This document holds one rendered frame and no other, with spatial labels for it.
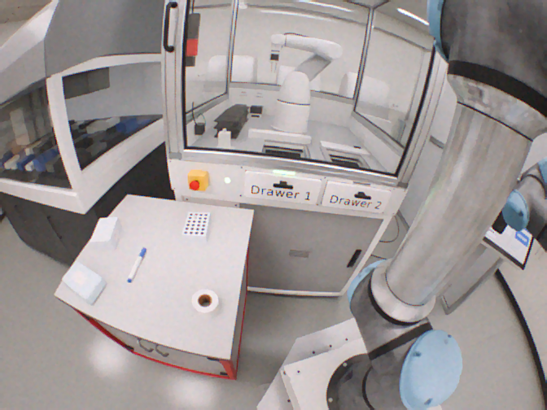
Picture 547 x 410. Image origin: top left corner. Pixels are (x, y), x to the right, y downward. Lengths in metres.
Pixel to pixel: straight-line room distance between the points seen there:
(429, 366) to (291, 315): 1.20
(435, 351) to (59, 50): 1.16
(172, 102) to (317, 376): 0.89
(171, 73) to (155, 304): 0.72
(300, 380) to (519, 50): 0.54
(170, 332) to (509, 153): 0.67
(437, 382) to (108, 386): 1.48
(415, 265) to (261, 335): 1.19
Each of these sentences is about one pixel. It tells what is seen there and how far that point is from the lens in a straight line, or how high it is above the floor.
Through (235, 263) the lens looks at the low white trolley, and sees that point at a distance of 0.68.
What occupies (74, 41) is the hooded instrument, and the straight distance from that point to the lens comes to 0.96.
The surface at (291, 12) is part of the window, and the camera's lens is 0.75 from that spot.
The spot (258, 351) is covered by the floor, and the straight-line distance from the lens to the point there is 1.34.
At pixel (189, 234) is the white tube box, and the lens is 0.72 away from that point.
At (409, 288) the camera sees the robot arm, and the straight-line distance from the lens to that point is 0.29.
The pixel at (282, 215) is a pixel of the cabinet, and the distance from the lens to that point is 0.93.
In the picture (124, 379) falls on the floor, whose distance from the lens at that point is 1.48.
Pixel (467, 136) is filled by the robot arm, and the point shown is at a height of 1.29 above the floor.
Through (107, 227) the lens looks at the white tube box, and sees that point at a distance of 0.85.
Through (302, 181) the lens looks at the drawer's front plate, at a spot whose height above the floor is 0.92.
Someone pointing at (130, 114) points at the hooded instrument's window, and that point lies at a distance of 1.24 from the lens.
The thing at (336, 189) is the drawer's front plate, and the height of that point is 0.91.
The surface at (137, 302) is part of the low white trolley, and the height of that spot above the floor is 0.76.
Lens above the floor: 1.30
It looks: 36 degrees down
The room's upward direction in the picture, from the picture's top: 8 degrees clockwise
